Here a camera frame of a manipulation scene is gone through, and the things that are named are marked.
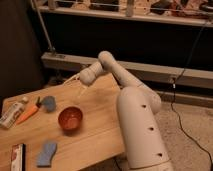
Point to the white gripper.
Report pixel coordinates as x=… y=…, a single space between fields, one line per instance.
x=86 y=77

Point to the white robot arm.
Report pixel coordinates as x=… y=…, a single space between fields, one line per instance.
x=136 y=106

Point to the blue round sponge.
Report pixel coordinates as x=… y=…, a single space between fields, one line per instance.
x=49 y=103

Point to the metal pole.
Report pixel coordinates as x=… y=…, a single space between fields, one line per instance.
x=50 y=46

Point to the orange toy carrot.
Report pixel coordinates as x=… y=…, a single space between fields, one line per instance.
x=29 y=112

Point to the white plastic bottle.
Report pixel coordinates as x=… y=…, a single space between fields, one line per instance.
x=12 y=113

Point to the red and white box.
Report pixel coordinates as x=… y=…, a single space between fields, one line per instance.
x=18 y=158

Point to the cluttered shelf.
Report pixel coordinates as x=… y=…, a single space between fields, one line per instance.
x=180 y=12

